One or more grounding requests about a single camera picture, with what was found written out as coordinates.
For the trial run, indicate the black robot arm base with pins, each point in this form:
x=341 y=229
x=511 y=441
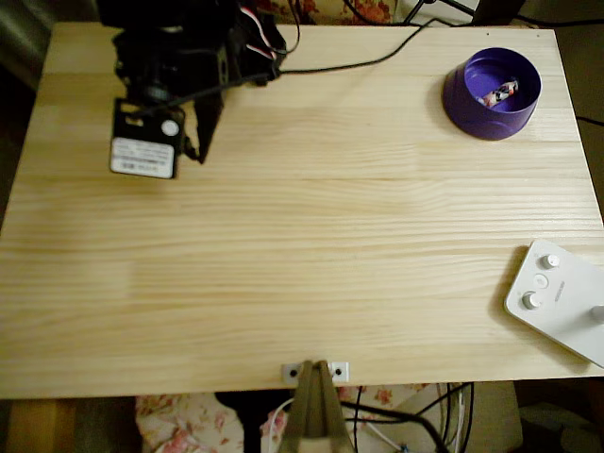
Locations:
x=257 y=52

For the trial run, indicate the brown wooden leg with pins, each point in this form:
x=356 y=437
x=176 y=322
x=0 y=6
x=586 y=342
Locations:
x=42 y=424

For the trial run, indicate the purple bowl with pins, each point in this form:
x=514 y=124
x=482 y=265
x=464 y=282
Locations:
x=472 y=122

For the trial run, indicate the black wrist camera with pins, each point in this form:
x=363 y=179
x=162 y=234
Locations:
x=156 y=93

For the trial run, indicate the beige box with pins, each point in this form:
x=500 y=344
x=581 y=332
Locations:
x=495 y=415

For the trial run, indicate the white mounting bracket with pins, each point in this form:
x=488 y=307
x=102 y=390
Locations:
x=340 y=371

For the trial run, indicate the black tripod stand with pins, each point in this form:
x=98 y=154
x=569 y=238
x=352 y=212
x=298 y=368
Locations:
x=415 y=13

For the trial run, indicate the black gripper with labelled motor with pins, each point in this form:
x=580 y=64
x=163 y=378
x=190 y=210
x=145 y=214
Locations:
x=209 y=110

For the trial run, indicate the floral cloth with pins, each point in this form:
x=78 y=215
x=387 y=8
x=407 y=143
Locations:
x=189 y=424
x=368 y=10

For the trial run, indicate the candy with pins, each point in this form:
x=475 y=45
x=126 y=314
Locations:
x=500 y=93

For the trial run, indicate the black box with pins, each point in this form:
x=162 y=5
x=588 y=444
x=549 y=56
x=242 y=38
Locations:
x=498 y=10

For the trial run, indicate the white lamp base with knobs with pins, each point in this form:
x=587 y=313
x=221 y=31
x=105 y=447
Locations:
x=561 y=302

